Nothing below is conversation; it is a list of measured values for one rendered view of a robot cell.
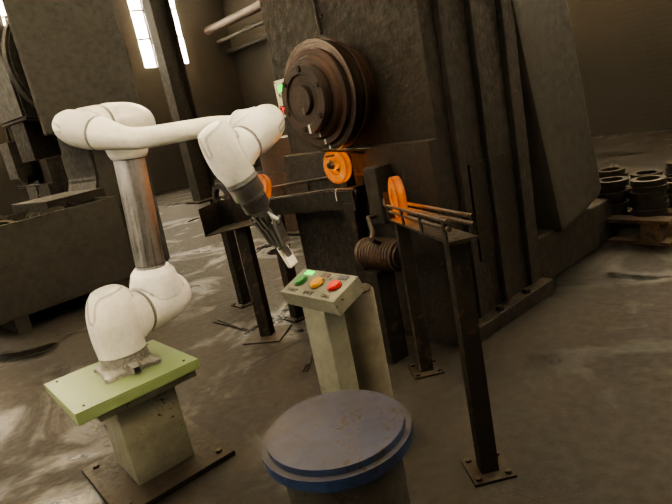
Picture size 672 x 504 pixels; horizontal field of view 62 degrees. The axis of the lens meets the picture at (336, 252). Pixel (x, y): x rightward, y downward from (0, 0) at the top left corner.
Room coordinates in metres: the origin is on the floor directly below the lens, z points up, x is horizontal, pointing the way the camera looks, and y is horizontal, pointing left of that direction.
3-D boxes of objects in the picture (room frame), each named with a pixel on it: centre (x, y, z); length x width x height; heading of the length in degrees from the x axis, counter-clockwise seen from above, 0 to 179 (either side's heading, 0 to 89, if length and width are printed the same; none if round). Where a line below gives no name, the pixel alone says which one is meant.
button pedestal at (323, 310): (1.52, 0.07, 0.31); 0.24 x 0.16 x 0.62; 39
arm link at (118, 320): (1.76, 0.75, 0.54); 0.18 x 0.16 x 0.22; 149
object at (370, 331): (1.65, -0.03, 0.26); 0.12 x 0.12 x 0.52
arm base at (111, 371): (1.73, 0.74, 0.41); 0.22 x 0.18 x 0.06; 35
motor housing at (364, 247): (2.17, -0.18, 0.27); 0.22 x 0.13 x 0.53; 39
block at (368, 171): (2.33, -0.24, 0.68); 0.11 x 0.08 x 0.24; 129
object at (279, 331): (2.76, 0.45, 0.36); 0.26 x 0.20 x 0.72; 74
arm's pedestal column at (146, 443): (1.75, 0.75, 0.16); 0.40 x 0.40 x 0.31; 38
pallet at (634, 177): (3.58, -1.73, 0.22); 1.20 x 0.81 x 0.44; 37
